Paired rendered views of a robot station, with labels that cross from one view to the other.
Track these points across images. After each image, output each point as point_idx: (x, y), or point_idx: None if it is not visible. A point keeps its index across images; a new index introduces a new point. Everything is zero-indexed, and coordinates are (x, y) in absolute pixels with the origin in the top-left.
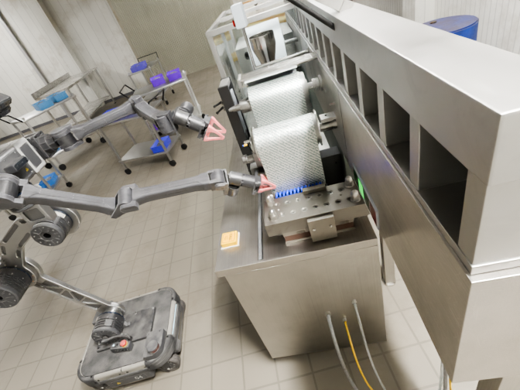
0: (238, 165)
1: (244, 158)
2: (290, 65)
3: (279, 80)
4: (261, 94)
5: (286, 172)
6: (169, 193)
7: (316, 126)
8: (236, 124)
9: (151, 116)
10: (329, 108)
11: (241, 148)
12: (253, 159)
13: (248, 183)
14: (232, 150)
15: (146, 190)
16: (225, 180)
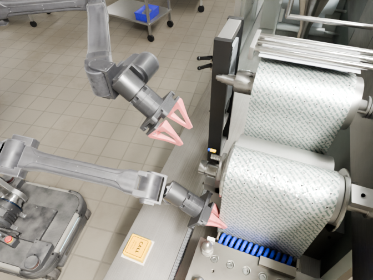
0: (202, 119)
1: (202, 168)
2: (351, 65)
3: (317, 78)
4: (276, 86)
5: (251, 225)
6: (72, 177)
7: (338, 211)
8: (218, 95)
9: (86, 54)
10: (369, 163)
11: (210, 124)
12: (214, 175)
13: (189, 213)
14: (206, 90)
15: (41, 161)
16: (159, 193)
